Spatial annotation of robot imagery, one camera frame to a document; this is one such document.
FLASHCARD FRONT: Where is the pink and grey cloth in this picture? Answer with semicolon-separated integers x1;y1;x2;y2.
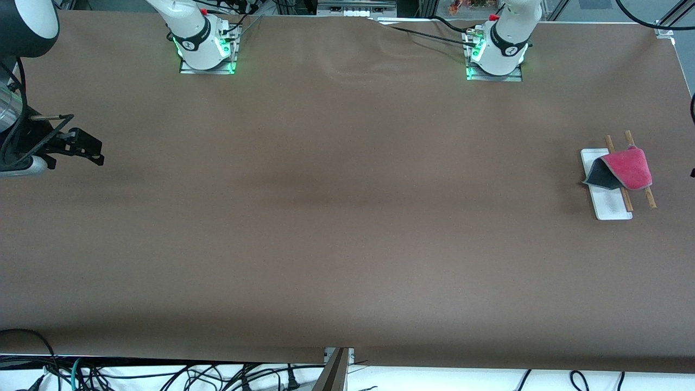
583;145;653;192

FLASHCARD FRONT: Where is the white rack with wooden bars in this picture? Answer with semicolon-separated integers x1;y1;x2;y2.
580;130;658;221

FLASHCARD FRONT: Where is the white power strip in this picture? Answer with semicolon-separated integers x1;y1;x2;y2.
318;0;397;18

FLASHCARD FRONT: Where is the orange background object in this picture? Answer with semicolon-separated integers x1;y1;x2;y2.
449;0;489;15

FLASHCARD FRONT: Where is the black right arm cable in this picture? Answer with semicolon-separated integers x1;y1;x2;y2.
0;57;75;166

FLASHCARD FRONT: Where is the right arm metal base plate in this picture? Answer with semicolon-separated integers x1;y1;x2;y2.
179;24;238;75

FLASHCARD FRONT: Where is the black looped floor cable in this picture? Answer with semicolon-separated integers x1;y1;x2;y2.
0;328;61;391

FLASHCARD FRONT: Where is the black floor cable tangle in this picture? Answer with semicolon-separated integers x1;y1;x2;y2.
81;363;326;391

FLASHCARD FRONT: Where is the aluminium frame post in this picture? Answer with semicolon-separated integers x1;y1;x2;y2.
312;348;355;391

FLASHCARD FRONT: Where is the long black cable on table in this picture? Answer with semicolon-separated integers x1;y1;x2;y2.
372;20;478;49

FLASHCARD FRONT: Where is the short black cable on table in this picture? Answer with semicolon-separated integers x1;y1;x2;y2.
432;15;481;36

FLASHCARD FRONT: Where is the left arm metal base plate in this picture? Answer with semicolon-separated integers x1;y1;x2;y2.
465;27;523;82

